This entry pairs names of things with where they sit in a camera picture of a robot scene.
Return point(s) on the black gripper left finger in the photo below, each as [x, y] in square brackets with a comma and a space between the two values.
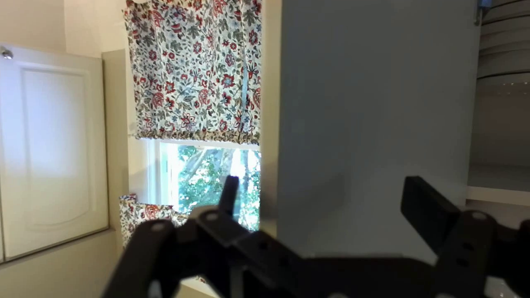
[228, 199]

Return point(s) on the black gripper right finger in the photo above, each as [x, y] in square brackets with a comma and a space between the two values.
[427, 209]

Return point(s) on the beige cabinet side panel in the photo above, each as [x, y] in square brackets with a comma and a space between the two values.
[116, 138]

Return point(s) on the white arched-panel cabinet door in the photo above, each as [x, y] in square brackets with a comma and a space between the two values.
[51, 150]

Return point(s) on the silver cabinet knob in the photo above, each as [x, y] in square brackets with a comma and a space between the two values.
[5, 54]

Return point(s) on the bright kitchen window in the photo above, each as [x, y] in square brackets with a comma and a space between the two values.
[198, 171]

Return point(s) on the short floral cafe curtain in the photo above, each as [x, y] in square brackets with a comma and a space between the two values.
[142, 217]

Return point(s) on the floral patterned window curtain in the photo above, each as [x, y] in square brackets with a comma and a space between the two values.
[192, 67]

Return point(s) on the stacked white dishes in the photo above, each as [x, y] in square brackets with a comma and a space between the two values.
[505, 44]

